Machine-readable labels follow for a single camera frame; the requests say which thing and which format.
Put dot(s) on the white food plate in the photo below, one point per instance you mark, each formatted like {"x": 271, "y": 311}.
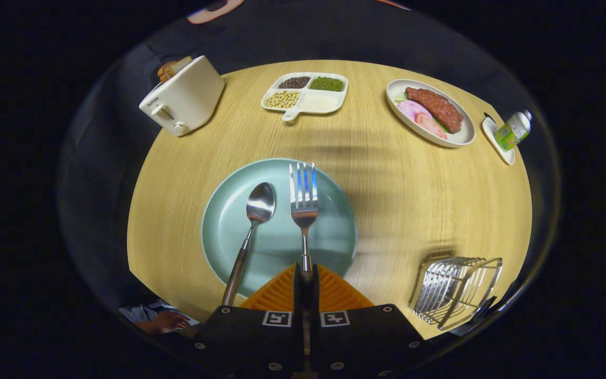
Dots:
{"x": 461, "y": 138}

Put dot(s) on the white divided tray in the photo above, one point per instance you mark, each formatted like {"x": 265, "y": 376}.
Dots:
{"x": 305, "y": 95}

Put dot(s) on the metal cutlery rack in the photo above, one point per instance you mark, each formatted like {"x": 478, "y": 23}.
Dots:
{"x": 455, "y": 289}

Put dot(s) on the yellow soybeans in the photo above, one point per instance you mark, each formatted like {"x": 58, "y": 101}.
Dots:
{"x": 282, "y": 99}

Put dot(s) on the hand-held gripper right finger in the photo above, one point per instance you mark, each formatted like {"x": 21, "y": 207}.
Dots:
{"x": 312, "y": 300}

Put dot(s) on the white toaster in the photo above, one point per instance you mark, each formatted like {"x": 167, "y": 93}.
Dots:
{"x": 187, "y": 100}

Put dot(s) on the white coaster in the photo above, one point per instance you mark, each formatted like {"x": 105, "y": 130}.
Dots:
{"x": 502, "y": 150}

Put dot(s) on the green lettuce leaf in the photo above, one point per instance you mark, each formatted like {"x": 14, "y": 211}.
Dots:
{"x": 400, "y": 97}

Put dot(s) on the brown meat steak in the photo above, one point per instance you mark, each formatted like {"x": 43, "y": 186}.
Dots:
{"x": 437, "y": 108}

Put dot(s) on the black beans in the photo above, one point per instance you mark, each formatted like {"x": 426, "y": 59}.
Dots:
{"x": 294, "y": 82}

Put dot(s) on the green and silver bottle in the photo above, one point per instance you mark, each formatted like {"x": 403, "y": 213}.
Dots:
{"x": 513, "y": 130}

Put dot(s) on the brown toast slice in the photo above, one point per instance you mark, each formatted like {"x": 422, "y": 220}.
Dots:
{"x": 172, "y": 67}

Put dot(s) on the reddish ham slice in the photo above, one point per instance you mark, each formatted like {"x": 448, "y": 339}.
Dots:
{"x": 430, "y": 126}

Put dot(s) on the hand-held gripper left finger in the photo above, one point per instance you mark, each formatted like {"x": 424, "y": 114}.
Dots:
{"x": 299, "y": 300}

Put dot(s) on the green mung beans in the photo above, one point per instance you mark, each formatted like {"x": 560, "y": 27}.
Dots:
{"x": 327, "y": 84}

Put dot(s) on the person's light clothing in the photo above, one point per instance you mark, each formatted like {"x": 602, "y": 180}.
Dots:
{"x": 145, "y": 310}

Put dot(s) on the light blue plate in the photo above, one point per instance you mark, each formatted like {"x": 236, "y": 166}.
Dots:
{"x": 276, "y": 242}

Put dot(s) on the pale pink ham slice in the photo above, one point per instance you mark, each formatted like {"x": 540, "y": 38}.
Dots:
{"x": 411, "y": 109}

